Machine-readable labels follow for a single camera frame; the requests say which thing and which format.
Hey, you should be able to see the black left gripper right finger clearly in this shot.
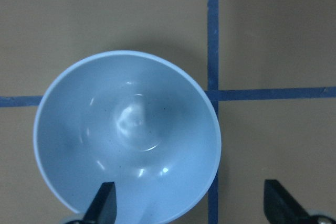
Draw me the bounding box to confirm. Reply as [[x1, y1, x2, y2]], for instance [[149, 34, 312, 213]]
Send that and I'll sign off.
[[264, 179, 310, 224]]

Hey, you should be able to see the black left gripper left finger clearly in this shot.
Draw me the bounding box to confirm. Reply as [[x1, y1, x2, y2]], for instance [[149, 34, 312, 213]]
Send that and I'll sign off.
[[83, 182, 117, 224]]

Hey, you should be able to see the blue bowl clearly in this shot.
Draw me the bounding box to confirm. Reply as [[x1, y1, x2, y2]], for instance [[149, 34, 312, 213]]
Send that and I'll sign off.
[[33, 51, 222, 223]]

